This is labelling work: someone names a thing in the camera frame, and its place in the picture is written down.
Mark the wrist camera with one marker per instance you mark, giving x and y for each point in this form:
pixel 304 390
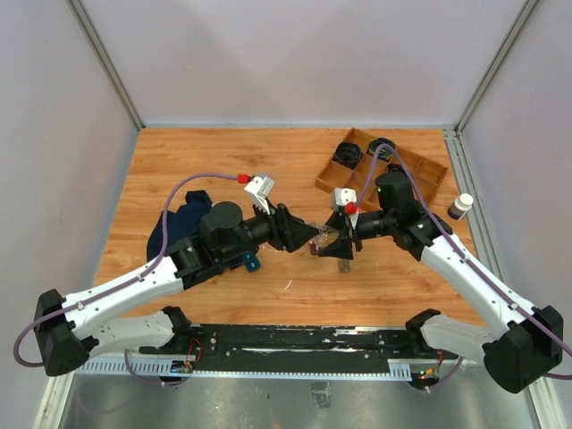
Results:
pixel 344 200
pixel 258 190

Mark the teal pill box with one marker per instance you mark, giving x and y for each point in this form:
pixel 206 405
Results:
pixel 251 262

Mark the clear glass pill jar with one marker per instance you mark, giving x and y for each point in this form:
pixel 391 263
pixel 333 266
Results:
pixel 323 229

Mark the grey pill box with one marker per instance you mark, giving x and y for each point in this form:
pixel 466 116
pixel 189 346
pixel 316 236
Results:
pixel 344 265

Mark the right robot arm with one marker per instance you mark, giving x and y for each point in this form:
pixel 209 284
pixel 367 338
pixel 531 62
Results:
pixel 519 342

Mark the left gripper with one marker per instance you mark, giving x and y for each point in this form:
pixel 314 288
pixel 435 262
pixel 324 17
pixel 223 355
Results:
pixel 282 234

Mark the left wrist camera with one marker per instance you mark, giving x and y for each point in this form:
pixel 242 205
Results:
pixel 258 190

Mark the wooden divided tray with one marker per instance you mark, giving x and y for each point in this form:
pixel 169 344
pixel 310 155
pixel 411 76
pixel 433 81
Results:
pixel 429 172

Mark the brown double pill box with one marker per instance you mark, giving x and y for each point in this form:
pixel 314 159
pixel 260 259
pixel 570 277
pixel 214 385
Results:
pixel 314 248

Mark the black yellow rolled sock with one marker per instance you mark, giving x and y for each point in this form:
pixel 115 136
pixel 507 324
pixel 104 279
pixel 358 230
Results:
pixel 384 154

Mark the dark blue cloth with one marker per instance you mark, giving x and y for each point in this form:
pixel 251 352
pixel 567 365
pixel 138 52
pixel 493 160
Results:
pixel 179 224

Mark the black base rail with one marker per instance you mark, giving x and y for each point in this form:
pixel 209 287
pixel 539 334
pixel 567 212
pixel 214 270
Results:
pixel 300 349

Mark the dark bottle white cap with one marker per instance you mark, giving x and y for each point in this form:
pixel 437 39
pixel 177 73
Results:
pixel 460 206

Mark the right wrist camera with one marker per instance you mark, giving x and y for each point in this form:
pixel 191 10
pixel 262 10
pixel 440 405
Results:
pixel 344 200

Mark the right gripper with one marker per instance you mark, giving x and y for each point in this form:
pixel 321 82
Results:
pixel 342 247

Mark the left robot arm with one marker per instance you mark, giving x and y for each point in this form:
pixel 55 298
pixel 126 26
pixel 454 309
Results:
pixel 74 328

